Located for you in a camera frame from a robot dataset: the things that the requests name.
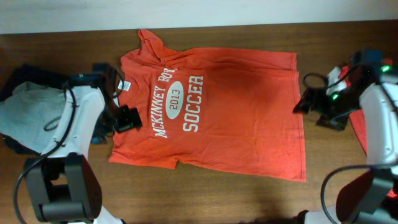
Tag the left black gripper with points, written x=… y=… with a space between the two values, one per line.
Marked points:
x=130 y=118

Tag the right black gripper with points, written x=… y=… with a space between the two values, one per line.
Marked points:
x=338 y=122

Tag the dark navy folded garment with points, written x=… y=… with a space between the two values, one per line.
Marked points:
x=29 y=73

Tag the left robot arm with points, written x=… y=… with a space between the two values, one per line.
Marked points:
x=61 y=184

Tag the orange soccer t-shirt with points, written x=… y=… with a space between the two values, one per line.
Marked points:
x=218 y=108

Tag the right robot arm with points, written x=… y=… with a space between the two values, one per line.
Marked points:
x=370 y=85

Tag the grey folded t-shirt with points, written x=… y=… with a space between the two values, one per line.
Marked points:
x=29 y=116

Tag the red ribbed garment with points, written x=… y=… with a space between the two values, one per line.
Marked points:
x=358 y=122

